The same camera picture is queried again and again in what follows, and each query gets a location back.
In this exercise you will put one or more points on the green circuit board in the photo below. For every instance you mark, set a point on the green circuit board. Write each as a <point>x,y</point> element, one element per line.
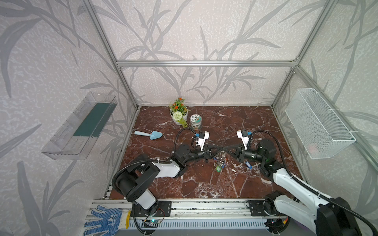
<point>151,222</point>

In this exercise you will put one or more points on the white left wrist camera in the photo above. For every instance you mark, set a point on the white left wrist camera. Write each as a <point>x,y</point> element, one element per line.
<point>201,137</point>

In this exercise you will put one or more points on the blue tagged key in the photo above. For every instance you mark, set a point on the blue tagged key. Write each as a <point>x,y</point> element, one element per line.
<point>248,165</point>

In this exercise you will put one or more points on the blue dotted work glove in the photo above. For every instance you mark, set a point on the blue dotted work glove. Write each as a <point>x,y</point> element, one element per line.
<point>107,221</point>

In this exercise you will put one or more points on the light blue toy trowel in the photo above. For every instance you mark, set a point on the light blue toy trowel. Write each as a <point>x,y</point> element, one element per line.
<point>153,135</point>

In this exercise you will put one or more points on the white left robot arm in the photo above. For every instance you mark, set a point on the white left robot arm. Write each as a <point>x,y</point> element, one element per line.
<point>133,181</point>

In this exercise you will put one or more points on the printed snack jar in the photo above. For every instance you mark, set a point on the printed snack jar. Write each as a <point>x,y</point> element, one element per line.
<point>196,121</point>

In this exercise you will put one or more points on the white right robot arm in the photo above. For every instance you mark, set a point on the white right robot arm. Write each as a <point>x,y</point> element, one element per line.
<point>322,214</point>

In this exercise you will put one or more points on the white wire mesh basket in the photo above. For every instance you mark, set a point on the white wire mesh basket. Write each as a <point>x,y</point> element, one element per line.
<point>321,131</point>

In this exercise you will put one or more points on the clear plastic wall tray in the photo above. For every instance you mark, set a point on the clear plastic wall tray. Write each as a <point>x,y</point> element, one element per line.
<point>77,136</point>

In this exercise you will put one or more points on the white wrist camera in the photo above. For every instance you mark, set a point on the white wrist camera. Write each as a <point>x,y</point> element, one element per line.
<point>245,136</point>
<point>201,137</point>

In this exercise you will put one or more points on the potted artificial flower plant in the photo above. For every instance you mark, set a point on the potted artificial flower plant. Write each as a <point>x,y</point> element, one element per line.
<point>179,112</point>

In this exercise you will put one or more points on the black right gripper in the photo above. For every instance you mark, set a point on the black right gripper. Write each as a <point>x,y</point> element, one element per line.
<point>237,152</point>

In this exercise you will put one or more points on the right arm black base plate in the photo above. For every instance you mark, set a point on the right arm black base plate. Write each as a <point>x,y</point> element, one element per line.
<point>263,208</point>

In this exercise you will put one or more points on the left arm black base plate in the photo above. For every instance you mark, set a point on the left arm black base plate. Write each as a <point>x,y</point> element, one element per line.
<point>159,209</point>

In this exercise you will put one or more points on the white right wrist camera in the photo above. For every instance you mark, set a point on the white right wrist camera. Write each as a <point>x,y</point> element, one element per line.
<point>245,136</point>

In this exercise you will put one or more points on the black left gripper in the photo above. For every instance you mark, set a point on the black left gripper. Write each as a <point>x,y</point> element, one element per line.
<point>206,151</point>

